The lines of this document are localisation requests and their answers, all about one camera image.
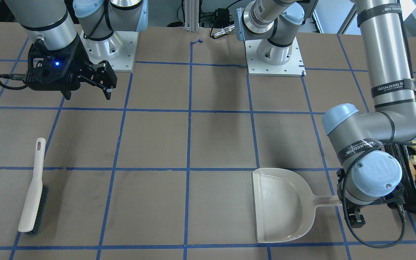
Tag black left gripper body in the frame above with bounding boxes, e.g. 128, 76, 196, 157
337, 168, 364, 217

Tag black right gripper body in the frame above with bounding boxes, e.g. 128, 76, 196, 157
25, 38, 94, 100

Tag beige plastic dustpan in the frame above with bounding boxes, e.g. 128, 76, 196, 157
251, 168, 341, 243

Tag white hand brush black bristles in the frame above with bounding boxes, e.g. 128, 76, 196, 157
18, 138, 48, 236

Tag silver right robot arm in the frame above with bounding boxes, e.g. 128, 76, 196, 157
0, 0, 148, 100

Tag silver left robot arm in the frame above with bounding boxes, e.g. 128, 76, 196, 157
322, 0, 416, 226

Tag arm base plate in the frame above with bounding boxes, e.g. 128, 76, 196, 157
244, 37, 307, 77
80, 31, 140, 72

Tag aluminium frame post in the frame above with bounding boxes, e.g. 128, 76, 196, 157
183, 0, 201, 34

